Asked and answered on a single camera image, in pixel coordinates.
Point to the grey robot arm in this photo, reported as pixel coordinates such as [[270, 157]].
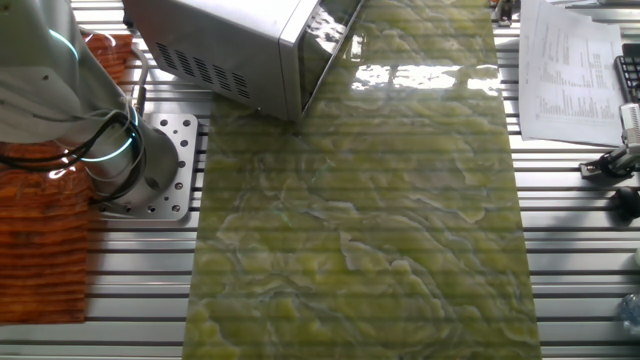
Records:
[[40, 75]]

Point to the green marble pattern mat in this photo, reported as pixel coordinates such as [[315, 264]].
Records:
[[350, 250]]

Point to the white printed paper sheet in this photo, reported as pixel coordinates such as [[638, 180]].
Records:
[[570, 75]]

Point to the orange wood pattern mat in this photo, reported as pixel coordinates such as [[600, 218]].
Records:
[[40, 250]]

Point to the black round knob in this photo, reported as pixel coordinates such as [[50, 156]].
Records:
[[627, 202]]

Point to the black keyboard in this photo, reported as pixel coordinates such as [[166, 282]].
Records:
[[630, 70]]

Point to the clear plastic bottle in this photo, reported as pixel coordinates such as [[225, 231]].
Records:
[[632, 312]]

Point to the silver perforated base plate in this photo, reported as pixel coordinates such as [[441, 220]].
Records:
[[180, 150]]

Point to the black metal bracket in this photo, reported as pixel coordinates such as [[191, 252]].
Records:
[[504, 12]]

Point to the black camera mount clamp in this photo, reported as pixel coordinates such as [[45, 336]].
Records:
[[612, 162]]

